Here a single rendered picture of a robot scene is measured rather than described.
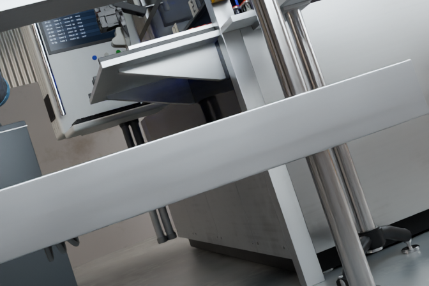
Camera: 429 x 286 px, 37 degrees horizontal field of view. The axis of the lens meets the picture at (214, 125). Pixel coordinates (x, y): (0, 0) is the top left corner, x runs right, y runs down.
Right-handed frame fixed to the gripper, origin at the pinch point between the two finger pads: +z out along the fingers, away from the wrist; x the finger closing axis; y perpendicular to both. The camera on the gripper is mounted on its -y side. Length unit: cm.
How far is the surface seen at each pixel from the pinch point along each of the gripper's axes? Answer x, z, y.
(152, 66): 2.5, 8.0, -4.6
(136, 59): 9.5, 5.6, 1.0
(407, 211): 13, 81, -70
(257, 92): 12.5, 27.5, -32.9
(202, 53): 2.5, 8.5, -22.3
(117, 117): -66, 13, 3
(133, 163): 93, 39, 23
